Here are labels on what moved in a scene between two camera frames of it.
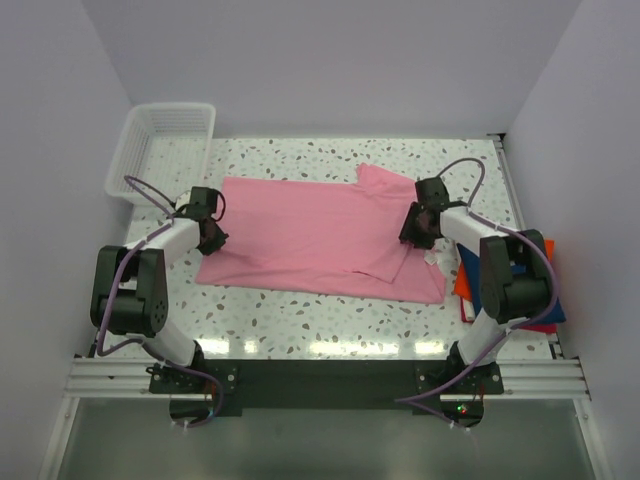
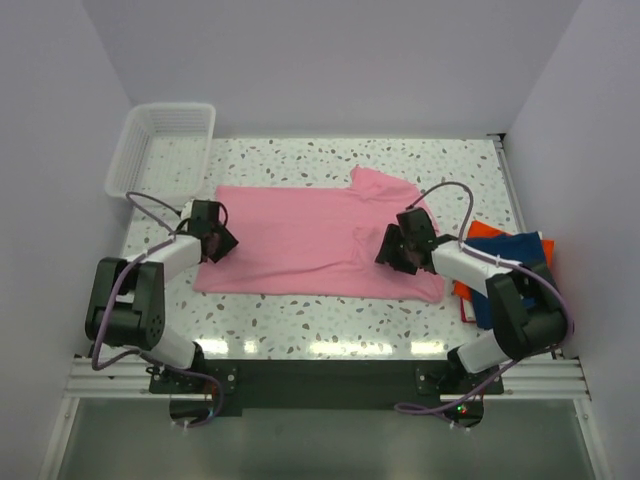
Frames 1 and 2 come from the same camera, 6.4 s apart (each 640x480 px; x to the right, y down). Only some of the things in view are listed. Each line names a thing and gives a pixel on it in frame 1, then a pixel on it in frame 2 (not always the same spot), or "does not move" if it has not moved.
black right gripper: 408,233 to 387,251
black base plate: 326,387 does not move
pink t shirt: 337,236 does not move
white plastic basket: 165,149 does not move
